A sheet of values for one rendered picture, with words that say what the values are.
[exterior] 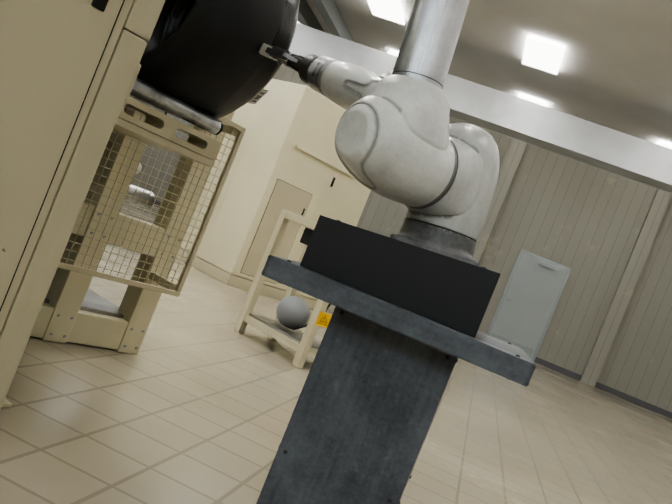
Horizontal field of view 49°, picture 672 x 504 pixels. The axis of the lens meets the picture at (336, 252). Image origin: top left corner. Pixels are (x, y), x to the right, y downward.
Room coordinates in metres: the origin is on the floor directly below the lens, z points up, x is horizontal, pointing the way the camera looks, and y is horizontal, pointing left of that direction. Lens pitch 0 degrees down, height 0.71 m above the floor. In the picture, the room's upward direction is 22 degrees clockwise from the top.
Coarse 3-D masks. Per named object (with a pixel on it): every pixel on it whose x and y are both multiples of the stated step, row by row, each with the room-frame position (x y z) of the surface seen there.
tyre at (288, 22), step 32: (192, 0) 2.41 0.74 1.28; (224, 0) 1.89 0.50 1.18; (256, 0) 1.94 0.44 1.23; (288, 0) 2.03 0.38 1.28; (160, 32) 2.41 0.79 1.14; (192, 32) 1.91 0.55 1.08; (224, 32) 1.91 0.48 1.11; (256, 32) 1.97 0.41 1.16; (288, 32) 2.05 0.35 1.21; (160, 64) 1.96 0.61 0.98; (192, 64) 1.94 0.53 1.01; (224, 64) 1.97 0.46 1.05; (256, 64) 2.02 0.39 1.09; (192, 96) 2.04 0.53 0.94; (224, 96) 2.06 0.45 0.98
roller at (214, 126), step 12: (144, 84) 1.93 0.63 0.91; (144, 96) 1.94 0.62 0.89; (156, 96) 1.96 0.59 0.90; (168, 96) 1.99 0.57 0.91; (168, 108) 2.01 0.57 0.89; (180, 108) 2.03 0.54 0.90; (192, 108) 2.06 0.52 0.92; (192, 120) 2.07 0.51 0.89; (204, 120) 2.10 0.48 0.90; (216, 120) 2.14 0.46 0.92; (216, 132) 2.15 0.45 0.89
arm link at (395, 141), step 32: (416, 0) 1.39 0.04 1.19; (448, 0) 1.36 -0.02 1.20; (416, 32) 1.36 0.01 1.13; (448, 32) 1.36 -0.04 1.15; (416, 64) 1.35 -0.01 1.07; (448, 64) 1.38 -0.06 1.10; (384, 96) 1.33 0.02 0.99; (416, 96) 1.32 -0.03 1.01; (352, 128) 1.31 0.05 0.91; (384, 128) 1.28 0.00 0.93; (416, 128) 1.31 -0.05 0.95; (448, 128) 1.38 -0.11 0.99; (352, 160) 1.31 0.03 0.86; (384, 160) 1.29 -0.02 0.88; (416, 160) 1.32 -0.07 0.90; (448, 160) 1.38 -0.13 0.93; (384, 192) 1.37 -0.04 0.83; (416, 192) 1.37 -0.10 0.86
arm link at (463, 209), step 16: (464, 128) 1.47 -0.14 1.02; (480, 128) 1.49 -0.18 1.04; (464, 144) 1.44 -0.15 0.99; (480, 144) 1.45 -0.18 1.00; (496, 144) 1.50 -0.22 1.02; (464, 160) 1.42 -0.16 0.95; (480, 160) 1.45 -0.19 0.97; (496, 160) 1.48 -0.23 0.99; (464, 176) 1.42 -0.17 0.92; (480, 176) 1.45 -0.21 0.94; (496, 176) 1.49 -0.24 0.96; (448, 192) 1.41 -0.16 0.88; (464, 192) 1.43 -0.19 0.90; (480, 192) 1.46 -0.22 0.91; (416, 208) 1.45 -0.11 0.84; (432, 208) 1.43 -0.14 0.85; (448, 208) 1.43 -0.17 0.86; (464, 208) 1.44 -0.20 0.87; (480, 208) 1.47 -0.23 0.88; (432, 224) 1.45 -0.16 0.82; (448, 224) 1.45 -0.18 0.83; (464, 224) 1.45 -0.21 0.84; (480, 224) 1.48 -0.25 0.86
